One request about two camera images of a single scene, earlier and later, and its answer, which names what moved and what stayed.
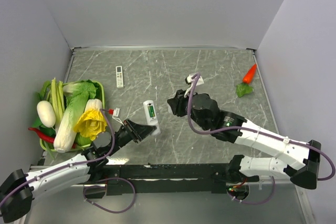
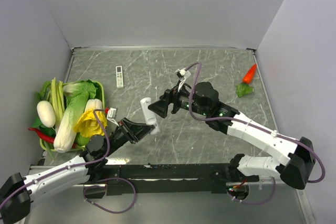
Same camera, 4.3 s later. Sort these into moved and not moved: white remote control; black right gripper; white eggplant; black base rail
Moved: white remote control; black right gripper
Not moved: white eggplant; black base rail
